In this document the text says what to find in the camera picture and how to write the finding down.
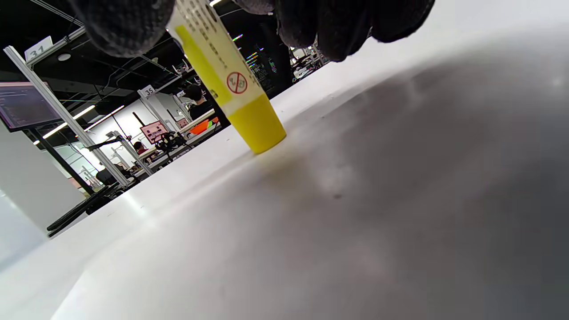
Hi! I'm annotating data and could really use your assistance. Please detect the black computer monitor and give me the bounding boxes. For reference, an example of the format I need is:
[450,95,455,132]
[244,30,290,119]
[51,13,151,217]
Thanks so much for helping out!
[0,81,63,132]

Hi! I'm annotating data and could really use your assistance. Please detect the orange tray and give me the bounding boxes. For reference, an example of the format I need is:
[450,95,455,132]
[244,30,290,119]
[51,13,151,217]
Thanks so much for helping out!
[190,118,221,135]

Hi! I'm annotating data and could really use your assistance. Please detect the aluminium frame post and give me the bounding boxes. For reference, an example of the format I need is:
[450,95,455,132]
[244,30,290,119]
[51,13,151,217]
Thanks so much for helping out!
[4,27,132,187]

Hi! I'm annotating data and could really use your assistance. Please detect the yellow liquid glue tube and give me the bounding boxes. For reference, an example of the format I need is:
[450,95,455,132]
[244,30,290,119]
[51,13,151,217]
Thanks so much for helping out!
[167,0,287,155]

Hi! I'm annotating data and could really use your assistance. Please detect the monitor with pink screen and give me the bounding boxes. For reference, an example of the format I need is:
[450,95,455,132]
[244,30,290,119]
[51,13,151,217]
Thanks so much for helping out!
[140,120,170,144]

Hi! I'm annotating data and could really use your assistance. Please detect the black keyboard tray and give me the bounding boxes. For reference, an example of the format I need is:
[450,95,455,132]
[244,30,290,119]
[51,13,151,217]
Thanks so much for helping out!
[47,180,129,237]

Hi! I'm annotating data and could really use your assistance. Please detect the black mesh office chair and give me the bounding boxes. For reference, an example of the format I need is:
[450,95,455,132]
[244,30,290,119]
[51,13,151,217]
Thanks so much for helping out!
[222,9,296,99]

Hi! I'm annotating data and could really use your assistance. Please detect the person's right hand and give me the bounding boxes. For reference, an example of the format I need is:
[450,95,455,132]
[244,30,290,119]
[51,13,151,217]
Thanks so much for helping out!
[67,0,436,63]

